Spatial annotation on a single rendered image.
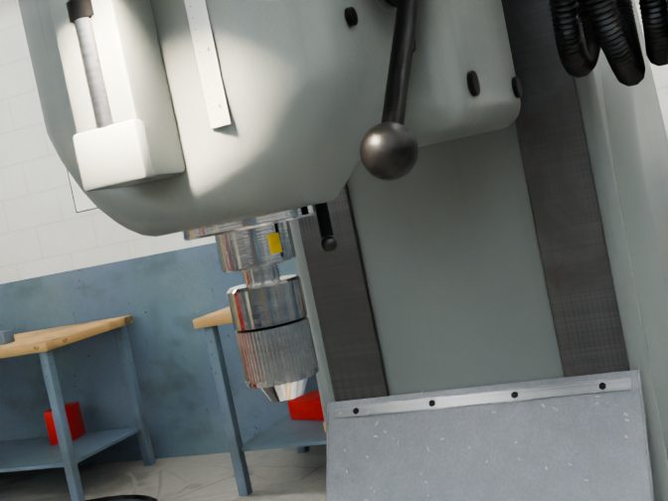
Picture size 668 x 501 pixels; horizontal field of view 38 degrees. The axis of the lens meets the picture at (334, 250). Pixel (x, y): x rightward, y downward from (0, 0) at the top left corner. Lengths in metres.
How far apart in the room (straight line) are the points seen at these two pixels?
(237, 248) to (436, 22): 0.21
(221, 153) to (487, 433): 0.52
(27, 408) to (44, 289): 0.79
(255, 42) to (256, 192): 0.08
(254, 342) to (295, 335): 0.03
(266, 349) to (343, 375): 0.43
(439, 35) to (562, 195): 0.29
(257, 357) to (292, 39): 0.20
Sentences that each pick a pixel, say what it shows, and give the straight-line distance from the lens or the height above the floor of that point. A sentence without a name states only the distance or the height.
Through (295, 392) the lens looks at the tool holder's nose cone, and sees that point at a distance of 0.62.
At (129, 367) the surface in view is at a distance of 5.84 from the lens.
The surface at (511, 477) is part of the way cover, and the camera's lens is 0.95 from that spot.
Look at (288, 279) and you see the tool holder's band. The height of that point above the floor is 1.27.
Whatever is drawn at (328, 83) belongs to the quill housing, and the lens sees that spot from 0.54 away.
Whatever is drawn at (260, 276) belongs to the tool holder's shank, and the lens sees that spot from 0.61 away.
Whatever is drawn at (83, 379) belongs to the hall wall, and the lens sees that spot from 6.24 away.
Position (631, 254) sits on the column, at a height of 1.21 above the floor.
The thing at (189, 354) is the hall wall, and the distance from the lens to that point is 5.76.
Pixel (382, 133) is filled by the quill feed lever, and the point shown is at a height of 1.34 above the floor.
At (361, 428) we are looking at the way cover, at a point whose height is 1.08.
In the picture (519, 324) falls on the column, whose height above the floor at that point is 1.16.
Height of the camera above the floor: 1.31
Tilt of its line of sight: 3 degrees down
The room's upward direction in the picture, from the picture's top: 12 degrees counter-clockwise
